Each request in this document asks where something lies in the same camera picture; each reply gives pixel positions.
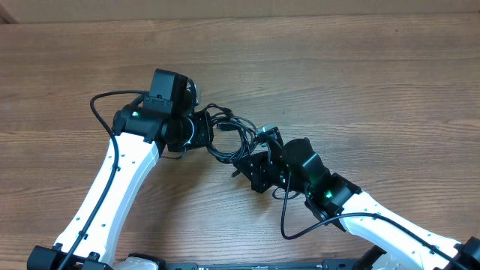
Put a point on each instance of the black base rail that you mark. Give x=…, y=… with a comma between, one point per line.
x=255, y=266

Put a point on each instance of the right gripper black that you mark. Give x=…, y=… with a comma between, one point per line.
x=260, y=172

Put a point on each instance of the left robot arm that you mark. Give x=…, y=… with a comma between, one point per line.
x=162, y=118

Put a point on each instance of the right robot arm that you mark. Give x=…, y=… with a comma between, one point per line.
x=335, y=200

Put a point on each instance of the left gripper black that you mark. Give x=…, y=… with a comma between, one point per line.
x=204, y=133

